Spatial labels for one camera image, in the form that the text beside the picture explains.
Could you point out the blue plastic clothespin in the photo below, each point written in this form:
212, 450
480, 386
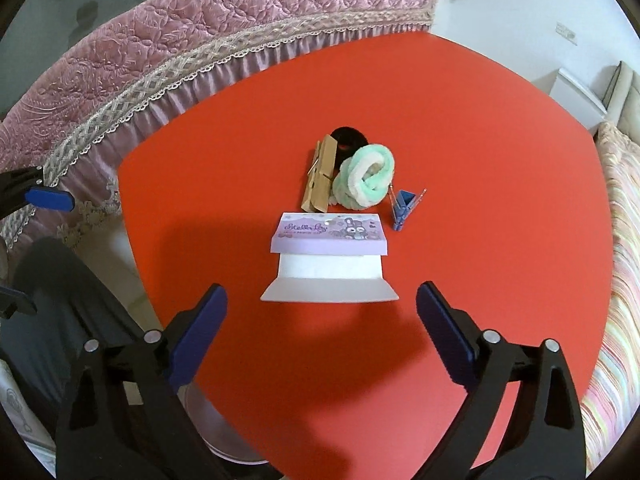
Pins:
404, 207

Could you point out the white bedside cabinet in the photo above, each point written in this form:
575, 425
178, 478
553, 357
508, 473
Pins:
575, 97

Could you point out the white wall socket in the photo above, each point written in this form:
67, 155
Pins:
566, 32

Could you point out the beige padded headboard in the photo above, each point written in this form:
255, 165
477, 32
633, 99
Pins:
625, 92

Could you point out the white round table base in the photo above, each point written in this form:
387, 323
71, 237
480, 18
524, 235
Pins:
220, 425

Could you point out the green white fluffy scrunchie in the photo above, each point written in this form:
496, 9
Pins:
362, 175

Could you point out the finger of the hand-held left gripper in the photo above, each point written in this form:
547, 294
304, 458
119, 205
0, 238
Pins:
15, 302
50, 198

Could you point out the person's dark trouser leg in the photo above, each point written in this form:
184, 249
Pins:
65, 300

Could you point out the purple lidded white bin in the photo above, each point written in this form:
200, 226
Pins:
327, 237

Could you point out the large wooden clothespin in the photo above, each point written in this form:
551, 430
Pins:
317, 180

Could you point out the black hair scrunchie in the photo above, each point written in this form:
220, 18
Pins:
350, 136

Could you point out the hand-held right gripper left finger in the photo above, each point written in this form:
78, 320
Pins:
197, 332

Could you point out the white patterned cloth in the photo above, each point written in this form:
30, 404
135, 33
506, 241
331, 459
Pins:
22, 410

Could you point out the striped colourful blanket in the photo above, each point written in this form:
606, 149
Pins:
617, 285

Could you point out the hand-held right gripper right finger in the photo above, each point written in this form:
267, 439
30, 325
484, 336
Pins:
445, 335

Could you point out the pink quilted bed cover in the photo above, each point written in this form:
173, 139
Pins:
150, 65

